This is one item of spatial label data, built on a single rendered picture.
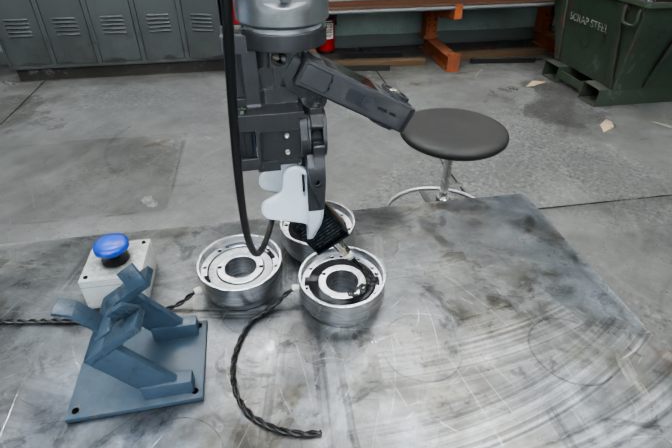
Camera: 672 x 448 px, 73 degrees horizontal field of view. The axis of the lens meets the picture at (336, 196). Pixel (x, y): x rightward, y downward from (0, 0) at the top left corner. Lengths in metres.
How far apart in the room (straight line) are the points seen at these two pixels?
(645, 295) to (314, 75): 1.78
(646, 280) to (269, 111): 1.85
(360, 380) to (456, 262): 0.23
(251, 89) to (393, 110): 0.12
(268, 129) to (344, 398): 0.28
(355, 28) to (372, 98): 3.99
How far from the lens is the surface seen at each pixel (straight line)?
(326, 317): 0.54
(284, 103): 0.40
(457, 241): 0.69
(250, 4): 0.37
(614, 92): 3.62
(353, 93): 0.40
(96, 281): 0.61
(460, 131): 1.44
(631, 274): 2.10
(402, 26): 4.49
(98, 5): 3.90
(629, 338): 0.64
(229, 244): 0.63
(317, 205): 0.43
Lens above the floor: 1.23
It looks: 34 degrees down
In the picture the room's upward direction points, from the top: straight up
